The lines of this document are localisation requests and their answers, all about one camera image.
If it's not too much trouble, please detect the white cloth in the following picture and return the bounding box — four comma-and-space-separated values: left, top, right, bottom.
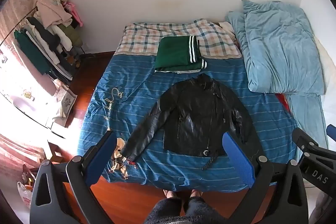
219, 21, 237, 36

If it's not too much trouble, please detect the pile of pink beige garments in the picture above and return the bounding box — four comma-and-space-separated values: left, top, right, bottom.
35, 0, 73, 29

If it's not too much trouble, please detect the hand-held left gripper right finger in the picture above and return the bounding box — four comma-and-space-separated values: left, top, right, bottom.
222, 132, 309, 224

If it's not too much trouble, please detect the light blue duvet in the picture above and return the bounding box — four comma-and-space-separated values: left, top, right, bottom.
226, 0, 328, 159

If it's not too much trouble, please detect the green garment with white stripes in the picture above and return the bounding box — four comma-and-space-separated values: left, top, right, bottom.
154, 35, 208, 74

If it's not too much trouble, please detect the dark green hanging garment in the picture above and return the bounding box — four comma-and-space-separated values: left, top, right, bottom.
14, 29, 51, 75

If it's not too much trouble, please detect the bed with blue striped sheet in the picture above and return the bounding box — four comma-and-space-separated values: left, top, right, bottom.
77, 18, 328, 186

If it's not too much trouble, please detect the plaid blanket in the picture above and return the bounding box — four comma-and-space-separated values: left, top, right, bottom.
115, 19, 243, 60

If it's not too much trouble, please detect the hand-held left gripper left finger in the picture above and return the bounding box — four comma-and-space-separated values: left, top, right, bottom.
29, 131, 118, 224

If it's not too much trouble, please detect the olive green jacket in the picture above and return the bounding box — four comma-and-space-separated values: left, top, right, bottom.
58, 24, 83, 46

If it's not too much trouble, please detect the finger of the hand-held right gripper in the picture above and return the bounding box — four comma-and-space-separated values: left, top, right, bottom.
291, 128, 321, 159
326, 124, 336, 149

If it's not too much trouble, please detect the person's left leg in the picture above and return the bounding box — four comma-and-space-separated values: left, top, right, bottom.
143, 188, 185, 224

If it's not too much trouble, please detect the black leather jacket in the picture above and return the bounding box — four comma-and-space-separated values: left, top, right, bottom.
119, 73, 254, 170

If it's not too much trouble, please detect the pink curtain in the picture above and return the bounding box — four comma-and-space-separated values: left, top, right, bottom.
0, 0, 40, 41

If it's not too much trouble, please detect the red cloth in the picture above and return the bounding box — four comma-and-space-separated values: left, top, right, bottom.
276, 93, 291, 112

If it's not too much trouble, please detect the white plastic bag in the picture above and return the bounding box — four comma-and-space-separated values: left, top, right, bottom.
17, 180, 34, 210

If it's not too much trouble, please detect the pink plush toy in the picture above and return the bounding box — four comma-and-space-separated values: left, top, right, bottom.
64, 2, 83, 28

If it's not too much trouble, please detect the white bedding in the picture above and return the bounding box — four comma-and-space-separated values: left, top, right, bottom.
314, 36, 336, 111

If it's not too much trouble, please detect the clothes rack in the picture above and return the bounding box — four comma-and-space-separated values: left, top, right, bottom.
13, 0, 85, 81

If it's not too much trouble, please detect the wooden stool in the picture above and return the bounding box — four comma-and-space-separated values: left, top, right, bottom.
47, 140, 69, 164

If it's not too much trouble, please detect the printed fabric bag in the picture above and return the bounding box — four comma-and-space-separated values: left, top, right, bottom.
60, 84, 78, 119

